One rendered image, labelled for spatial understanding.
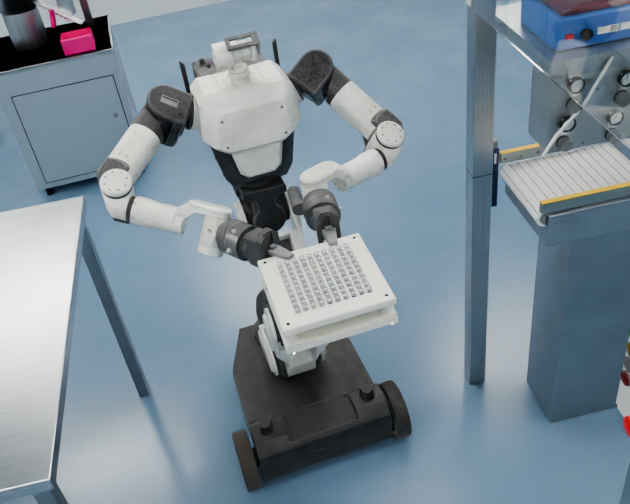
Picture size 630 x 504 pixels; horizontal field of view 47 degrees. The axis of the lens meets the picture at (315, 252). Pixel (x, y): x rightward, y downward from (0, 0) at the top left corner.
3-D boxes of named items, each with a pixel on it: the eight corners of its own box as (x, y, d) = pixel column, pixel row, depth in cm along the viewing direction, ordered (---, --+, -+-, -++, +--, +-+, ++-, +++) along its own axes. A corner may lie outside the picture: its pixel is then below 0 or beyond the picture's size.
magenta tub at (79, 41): (65, 57, 371) (59, 40, 366) (65, 49, 381) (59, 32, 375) (96, 50, 374) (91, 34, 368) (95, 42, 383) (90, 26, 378)
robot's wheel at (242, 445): (251, 503, 241) (236, 453, 255) (266, 498, 242) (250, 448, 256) (242, 473, 227) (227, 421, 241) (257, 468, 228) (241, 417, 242)
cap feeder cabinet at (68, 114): (41, 201, 410) (-12, 76, 364) (43, 154, 454) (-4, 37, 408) (151, 174, 419) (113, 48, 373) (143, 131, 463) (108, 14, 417)
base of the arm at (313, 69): (308, 114, 211) (287, 82, 212) (345, 90, 210) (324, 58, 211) (303, 102, 196) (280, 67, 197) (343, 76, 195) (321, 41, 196)
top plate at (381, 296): (397, 304, 151) (396, 297, 150) (284, 338, 148) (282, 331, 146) (359, 238, 170) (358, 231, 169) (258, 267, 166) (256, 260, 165)
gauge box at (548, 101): (546, 153, 174) (552, 75, 162) (527, 133, 182) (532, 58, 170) (632, 135, 175) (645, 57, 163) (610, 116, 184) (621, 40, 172)
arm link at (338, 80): (331, 111, 208) (297, 80, 209) (353, 88, 208) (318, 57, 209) (329, 101, 197) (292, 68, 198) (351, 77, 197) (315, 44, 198)
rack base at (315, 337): (398, 322, 154) (397, 313, 153) (287, 355, 151) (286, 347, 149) (361, 255, 173) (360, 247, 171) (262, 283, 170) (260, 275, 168)
